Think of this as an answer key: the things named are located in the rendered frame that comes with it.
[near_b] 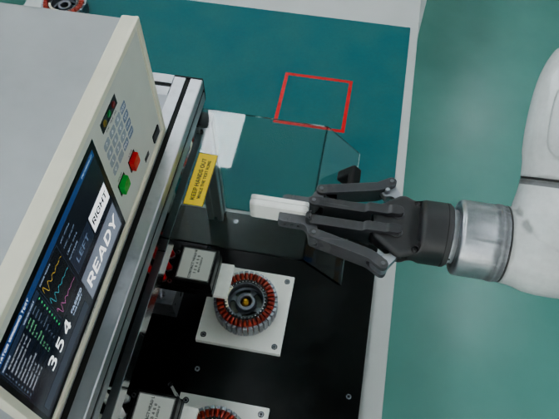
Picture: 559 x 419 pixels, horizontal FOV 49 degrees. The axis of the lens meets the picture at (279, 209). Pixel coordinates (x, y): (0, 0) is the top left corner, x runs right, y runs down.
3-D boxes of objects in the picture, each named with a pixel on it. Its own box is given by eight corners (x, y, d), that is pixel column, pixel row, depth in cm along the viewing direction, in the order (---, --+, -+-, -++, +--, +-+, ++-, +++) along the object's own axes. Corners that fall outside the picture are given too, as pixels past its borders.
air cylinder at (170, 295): (188, 280, 115) (184, 267, 110) (176, 317, 111) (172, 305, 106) (161, 276, 115) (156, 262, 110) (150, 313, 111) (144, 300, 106)
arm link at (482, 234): (488, 230, 78) (441, 223, 79) (512, 189, 70) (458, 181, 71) (488, 295, 73) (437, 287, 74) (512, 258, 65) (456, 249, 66)
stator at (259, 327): (282, 283, 113) (283, 274, 110) (271, 342, 107) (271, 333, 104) (222, 274, 114) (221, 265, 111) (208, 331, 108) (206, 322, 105)
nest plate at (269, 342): (294, 279, 115) (294, 277, 114) (279, 357, 107) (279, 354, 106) (215, 267, 116) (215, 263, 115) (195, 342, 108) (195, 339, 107)
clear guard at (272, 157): (359, 155, 101) (363, 130, 96) (340, 285, 88) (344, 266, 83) (166, 126, 104) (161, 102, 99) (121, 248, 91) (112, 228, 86)
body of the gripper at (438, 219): (442, 282, 73) (363, 269, 74) (444, 222, 78) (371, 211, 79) (457, 251, 67) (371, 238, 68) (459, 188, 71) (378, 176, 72)
